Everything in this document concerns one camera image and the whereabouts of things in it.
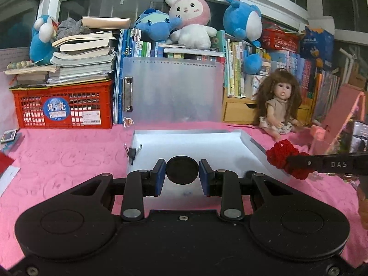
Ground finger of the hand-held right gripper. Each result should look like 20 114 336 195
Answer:
286 153 324 176

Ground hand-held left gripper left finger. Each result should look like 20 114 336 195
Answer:
69 159 167 222

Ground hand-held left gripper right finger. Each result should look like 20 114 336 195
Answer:
199 159 299 222

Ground black round lid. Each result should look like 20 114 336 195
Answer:
166 155 199 185

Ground red crochet pouch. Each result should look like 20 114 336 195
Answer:
266 139 311 180

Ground white shallow tray box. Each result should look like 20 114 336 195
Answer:
126 129 292 211

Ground person's right hand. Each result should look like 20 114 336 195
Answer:
356 184 368 232

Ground shiny dark package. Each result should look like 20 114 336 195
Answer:
351 121 368 153

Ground black binder clip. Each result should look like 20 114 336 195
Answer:
124 143 143 164

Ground pink cardboard box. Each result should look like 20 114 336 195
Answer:
312 83 368 161

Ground brown-haired baby doll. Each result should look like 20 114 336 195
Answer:
254 67 305 135

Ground wooden drawer organiser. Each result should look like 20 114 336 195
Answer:
222 93 314 125

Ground translucent plastic clipboard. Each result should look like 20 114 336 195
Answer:
121 57 225 123

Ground pink tablecloth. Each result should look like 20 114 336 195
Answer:
0 121 368 268

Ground white carton box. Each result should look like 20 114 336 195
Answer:
246 74 266 98

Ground row of thin colourful books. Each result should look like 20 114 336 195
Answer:
269 50 341 121

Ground white plastic rack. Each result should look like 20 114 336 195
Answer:
339 47 363 85

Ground blue round plush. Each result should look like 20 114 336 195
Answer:
244 52 263 75

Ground row of green-spined books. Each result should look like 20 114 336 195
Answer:
223 30 272 98

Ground blue cardboard box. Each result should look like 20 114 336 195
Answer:
300 26 335 69

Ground red mesh basket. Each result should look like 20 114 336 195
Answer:
260 21 302 54

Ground flat lying books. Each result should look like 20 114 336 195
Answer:
158 44 225 59

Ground red plastic crate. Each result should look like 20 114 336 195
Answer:
10 80 113 129

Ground stack of thick books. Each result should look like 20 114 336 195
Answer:
6 17 131 86

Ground blue alien plush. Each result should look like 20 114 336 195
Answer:
135 9 182 42

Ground white paper sheet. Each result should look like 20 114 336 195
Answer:
0 165 20 197

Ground small red box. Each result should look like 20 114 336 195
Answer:
0 151 15 177

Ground small framed card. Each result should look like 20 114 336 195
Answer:
0 130 18 144

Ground blue and white round-bellied plush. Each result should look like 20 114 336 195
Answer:
223 0 263 48

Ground pink and white rabbit plush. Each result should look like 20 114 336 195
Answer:
164 0 217 49

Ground grey cloth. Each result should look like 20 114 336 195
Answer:
56 17 91 39

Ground blue and white cat plush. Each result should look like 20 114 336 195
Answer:
29 15 59 65

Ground string of beige beads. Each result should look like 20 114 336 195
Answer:
7 60 32 69

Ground white window frame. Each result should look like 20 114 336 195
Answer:
0 0 368 49

